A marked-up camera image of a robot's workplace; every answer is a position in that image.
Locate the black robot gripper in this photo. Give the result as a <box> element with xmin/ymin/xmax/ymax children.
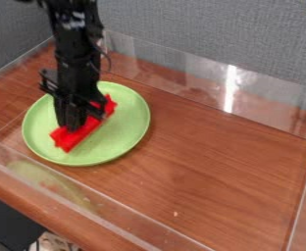
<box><xmin>37</xmin><ymin>48</ymin><xmax>109</xmax><ymax>132</ymax></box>

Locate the red rectangular block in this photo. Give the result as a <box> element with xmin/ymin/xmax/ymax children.
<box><xmin>49</xmin><ymin>94</ymin><xmax>117</xmax><ymax>153</ymax></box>

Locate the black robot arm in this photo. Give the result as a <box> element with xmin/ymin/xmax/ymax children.
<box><xmin>37</xmin><ymin>0</ymin><xmax>106</xmax><ymax>132</ymax></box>

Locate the light green round plate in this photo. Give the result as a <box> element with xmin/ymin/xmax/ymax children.
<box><xmin>22</xmin><ymin>81</ymin><xmax>150</xmax><ymax>167</ymax></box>

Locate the white power strip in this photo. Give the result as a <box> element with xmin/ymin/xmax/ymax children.
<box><xmin>24</xmin><ymin>231</ymin><xmax>83</xmax><ymax>251</ymax></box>

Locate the clear acrylic tray enclosure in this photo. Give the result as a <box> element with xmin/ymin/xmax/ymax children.
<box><xmin>0</xmin><ymin>32</ymin><xmax>306</xmax><ymax>251</ymax></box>

